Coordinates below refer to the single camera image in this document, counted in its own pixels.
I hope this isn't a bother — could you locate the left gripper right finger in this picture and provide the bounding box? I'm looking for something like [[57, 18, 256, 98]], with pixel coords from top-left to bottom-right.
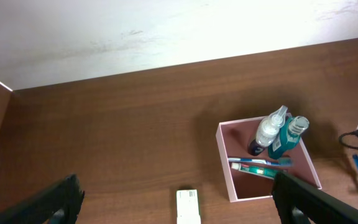
[[272, 172, 358, 224]]

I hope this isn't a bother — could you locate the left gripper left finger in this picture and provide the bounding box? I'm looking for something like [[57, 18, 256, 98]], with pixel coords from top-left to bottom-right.
[[0, 174, 85, 224]]

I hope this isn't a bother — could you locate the teal toothpaste tube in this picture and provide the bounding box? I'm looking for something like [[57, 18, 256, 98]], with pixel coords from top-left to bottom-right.
[[231, 162, 279, 179]]

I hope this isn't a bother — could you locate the blue white toothbrush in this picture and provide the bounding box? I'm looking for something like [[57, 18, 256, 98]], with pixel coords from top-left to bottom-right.
[[227, 157, 293, 167]]

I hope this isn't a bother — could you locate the teal mouthwash bottle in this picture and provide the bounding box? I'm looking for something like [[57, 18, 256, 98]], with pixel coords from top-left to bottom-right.
[[268, 116, 310, 159]]

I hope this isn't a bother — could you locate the clear blue spray bottle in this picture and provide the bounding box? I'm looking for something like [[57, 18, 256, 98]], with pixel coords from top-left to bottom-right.
[[248, 105, 288, 156]]

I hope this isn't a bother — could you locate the white square cardboard box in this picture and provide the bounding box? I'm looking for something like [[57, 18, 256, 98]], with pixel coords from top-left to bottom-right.
[[216, 116, 322, 202]]

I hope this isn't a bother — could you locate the white green soap box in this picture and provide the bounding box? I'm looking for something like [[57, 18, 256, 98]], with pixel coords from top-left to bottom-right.
[[176, 189, 201, 224]]

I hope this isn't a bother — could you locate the right black camera cable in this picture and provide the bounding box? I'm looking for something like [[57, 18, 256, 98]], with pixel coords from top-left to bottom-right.
[[337, 129, 358, 151]]

